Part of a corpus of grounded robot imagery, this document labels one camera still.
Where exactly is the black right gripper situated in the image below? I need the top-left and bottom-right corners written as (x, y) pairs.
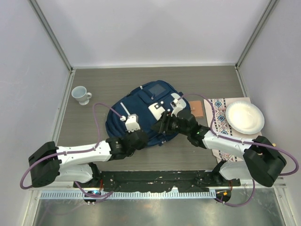
top-left (150, 112), bottom-right (190, 136)

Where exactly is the navy blue student backpack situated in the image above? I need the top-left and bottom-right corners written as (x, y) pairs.
top-left (112, 80), bottom-right (183, 147)

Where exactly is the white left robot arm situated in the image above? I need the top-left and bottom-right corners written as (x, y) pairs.
top-left (29, 130), bottom-right (148, 188)

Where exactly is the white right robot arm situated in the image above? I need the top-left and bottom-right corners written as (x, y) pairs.
top-left (151, 110), bottom-right (286, 187)

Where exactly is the tan leather wallet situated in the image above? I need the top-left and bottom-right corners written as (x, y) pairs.
top-left (189, 100), bottom-right (204, 118)

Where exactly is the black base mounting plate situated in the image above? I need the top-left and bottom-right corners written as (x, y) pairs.
top-left (80, 170), bottom-right (241, 193)

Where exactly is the patterned white placemat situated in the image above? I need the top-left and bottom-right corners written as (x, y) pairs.
top-left (209, 97), bottom-right (262, 163)

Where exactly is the light blue cup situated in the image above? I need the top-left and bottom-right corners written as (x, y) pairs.
top-left (71, 86), bottom-right (92, 105)

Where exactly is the white paper plate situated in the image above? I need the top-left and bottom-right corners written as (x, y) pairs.
top-left (225, 101), bottom-right (265, 135)

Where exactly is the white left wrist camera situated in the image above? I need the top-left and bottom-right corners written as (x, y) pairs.
top-left (120, 114), bottom-right (141, 133)

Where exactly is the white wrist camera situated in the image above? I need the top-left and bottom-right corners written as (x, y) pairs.
top-left (171, 93), bottom-right (187, 116)
top-left (120, 114), bottom-right (141, 133)

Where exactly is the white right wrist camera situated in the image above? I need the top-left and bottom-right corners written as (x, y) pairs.
top-left (171, 93), bottom-right (187, 116)

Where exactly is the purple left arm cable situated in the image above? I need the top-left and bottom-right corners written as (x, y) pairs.
top-left (20, 102), bottom-right (125, 205)

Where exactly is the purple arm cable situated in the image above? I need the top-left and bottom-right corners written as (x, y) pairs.
top-left (177, 93), bottom-right (301, 207)
top-left (20, 102), bottom-right (125, 205)

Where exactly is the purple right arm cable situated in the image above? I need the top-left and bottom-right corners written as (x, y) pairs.
top-left (177, 93), bottom-right (301, 207)

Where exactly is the perforated metal rail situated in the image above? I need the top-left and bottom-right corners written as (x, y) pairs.
top-left (40, 189), bottom-right (216, 200)

